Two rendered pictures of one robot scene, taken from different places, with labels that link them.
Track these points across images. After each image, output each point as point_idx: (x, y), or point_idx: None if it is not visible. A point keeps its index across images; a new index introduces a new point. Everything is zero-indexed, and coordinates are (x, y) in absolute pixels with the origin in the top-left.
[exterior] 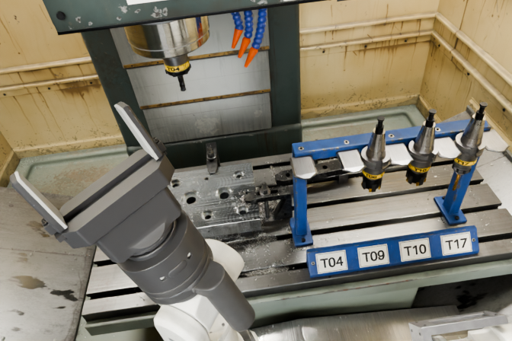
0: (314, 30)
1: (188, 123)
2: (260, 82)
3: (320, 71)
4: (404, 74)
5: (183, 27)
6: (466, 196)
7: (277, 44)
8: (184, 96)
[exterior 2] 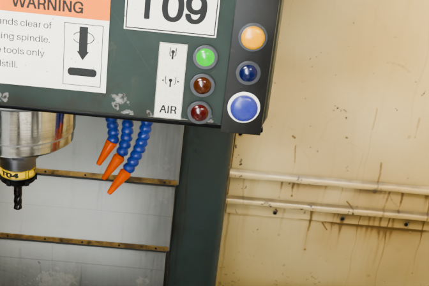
0: (264, 175)
1: (27, 274)
2: (154, 233)
3: (265, 242)
4: (401, 278)
5: (34, 122)
6: None
7: (193, 182)
8: (32, 228)
